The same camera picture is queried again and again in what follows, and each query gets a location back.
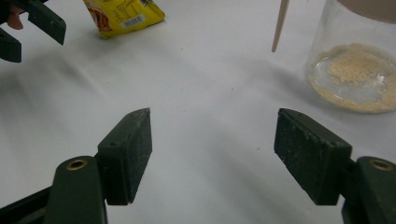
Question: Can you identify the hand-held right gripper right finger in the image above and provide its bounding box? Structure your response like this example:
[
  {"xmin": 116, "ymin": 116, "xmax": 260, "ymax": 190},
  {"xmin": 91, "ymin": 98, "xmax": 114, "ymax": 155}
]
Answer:
[{"xmin": 274, "ymin": 107, "xmax": 353, "ymax": 206}]

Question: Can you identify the white table cover sheet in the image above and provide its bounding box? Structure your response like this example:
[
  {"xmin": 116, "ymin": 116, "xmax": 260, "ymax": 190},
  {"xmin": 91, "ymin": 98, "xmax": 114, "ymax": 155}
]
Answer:
[{"xmin": 0, "ymin": 0, "xmax": 396, "ymax": 224}]

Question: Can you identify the wooden stick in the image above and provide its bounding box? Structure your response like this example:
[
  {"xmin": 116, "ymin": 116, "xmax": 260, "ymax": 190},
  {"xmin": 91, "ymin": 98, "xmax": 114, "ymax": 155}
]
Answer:
[{"xmin": 271, "ymin": 0, "xmax": 291, "ymax": 53}]

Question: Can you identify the yellow green seasoning packet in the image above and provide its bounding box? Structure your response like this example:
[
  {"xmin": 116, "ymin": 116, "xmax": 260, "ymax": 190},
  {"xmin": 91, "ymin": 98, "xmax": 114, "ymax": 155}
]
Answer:
[{"xmin": 82, "ymin": 0, "xmax": 166, "ymax": 40}]

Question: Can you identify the glass jar with wooden collar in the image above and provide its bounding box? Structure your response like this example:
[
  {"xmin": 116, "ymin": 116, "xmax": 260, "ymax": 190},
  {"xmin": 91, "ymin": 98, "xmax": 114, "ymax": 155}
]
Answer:
[{"xmin": 304, "ymin": 0, "xmax": 396, "ymax": 115}]

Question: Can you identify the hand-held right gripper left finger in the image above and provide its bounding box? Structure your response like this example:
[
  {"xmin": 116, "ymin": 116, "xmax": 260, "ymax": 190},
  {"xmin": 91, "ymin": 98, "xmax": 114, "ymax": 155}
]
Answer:
[{"xmin": 96, "ymin": 107, "xmax": 153, "ymax": 206}]

